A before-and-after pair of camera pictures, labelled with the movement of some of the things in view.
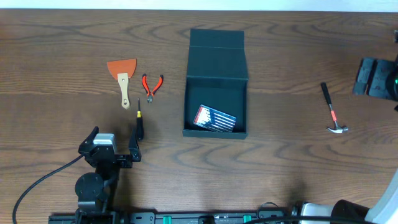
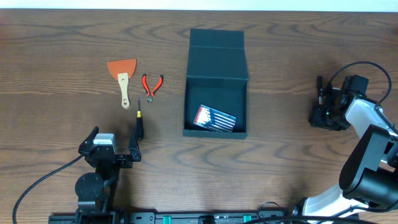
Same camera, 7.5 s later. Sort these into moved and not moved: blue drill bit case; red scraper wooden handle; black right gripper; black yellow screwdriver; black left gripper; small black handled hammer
Moved: small black handled hammer; black right gripper
Not moved: blue drill bit case; black left gripper; red scraper wooden handle; black yellow screwdriver
